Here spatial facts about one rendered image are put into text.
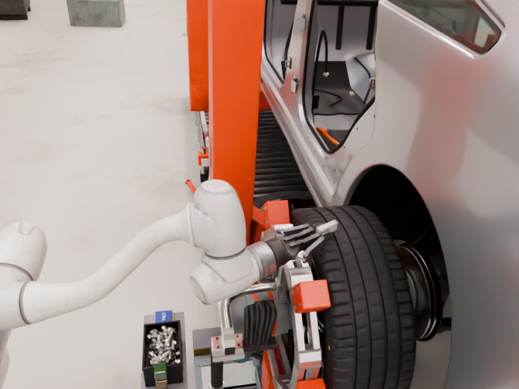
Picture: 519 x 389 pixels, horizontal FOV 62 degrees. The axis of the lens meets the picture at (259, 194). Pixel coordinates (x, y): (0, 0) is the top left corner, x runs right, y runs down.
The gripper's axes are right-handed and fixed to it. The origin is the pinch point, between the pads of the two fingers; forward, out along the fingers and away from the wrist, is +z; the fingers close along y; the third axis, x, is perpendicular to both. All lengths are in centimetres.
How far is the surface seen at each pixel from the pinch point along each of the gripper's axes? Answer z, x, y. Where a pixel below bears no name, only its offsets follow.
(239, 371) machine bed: -3, -114, -32
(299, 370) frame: -21.3, -26.1, 18.6
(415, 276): 32.3, -25.3, 13.9
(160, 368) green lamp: -46, -54, -19
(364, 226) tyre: 12.7, -2.3, 3.3
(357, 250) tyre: 4.4, -3.2, 8.8
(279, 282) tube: -11.9, -18.3, -3.7
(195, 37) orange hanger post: 82, -22, -227
